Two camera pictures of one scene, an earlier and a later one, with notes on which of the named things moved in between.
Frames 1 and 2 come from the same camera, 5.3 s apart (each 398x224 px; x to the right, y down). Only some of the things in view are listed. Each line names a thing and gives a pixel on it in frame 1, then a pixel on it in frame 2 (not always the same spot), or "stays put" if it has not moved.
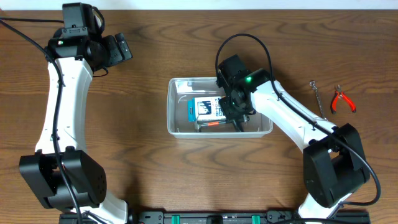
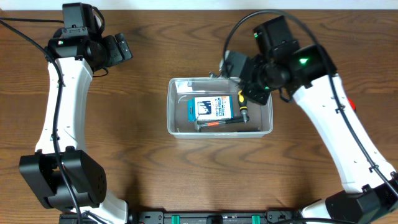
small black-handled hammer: (199, 125) stays put
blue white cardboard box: (204, 109) stays put
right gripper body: (231, 108) -> (263, 81)
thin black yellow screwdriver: (236, 126) -> (249, 130)
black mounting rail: (226, 217) stays put
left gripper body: (105, 53) stays put
